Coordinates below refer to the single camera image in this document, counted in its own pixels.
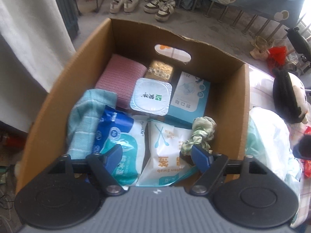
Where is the black-haired plush doll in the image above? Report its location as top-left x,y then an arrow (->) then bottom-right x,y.
272,68 -> 309,124

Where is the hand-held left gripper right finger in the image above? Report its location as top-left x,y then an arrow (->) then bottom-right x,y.
190,146 -> 269,196

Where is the red plastic bag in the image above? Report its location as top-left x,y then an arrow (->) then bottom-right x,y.
267,46 -> 288,72

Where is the white yogurt cup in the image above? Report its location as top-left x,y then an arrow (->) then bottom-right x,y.
129,78 -> 173,116

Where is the brown cardboard box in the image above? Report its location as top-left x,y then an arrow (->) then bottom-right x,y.
16,17 -> 251,195

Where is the white cotton swab packet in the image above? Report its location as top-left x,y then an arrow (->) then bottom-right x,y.
136,119 -> 197,187

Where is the white fabric cover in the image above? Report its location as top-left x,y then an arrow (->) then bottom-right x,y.
0,0 -> 76,133

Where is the printed checked blanket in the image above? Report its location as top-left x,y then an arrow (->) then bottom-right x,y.
248,63 -> 311,224

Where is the blue wet wipes pack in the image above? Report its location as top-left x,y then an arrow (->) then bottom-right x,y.
93,105 -> 146,187

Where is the teal checked towel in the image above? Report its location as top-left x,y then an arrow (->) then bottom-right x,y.
67,89 -> 118,159

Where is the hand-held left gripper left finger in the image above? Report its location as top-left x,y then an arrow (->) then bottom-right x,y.
46,144 -> 124,196

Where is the pale green plastic bag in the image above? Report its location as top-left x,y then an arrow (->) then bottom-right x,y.
244,108 -> 302,195

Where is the small gold carton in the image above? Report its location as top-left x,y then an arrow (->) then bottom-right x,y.
145,59 -> 175,82

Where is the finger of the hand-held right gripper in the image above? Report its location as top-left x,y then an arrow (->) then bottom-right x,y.
293,135 -> 311,159

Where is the pink ribbed sponge cloth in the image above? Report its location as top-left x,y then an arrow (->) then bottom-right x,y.
95,55 -> 147,110

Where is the teal carton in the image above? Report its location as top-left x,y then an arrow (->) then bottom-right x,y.
168,71 -> 211,124

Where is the green fabric scrunchie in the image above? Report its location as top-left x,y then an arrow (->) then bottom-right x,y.
181,116 -> 217,156

